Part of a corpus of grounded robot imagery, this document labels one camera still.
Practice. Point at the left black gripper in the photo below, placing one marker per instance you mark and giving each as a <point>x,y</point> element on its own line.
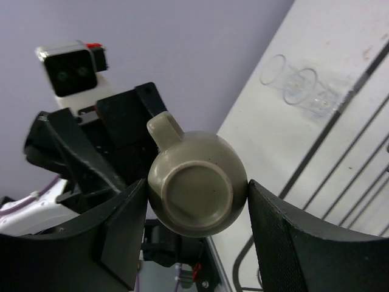
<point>121,144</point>

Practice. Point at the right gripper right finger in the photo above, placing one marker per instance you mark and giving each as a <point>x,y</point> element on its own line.
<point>299,252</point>

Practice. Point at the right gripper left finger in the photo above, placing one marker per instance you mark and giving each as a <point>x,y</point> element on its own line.
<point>96,251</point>

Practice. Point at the grey-beige small mug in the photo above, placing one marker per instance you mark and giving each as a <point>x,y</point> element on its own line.
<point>197,184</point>

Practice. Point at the clear glass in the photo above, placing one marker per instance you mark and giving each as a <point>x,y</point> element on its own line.
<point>303,89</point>
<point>275,72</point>

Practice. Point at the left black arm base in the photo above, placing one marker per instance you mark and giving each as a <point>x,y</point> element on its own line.
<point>166,248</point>

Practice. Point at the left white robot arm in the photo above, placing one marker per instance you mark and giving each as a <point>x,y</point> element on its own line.
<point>39,213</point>

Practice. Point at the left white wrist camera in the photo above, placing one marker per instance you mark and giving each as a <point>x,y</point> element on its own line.
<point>74,71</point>

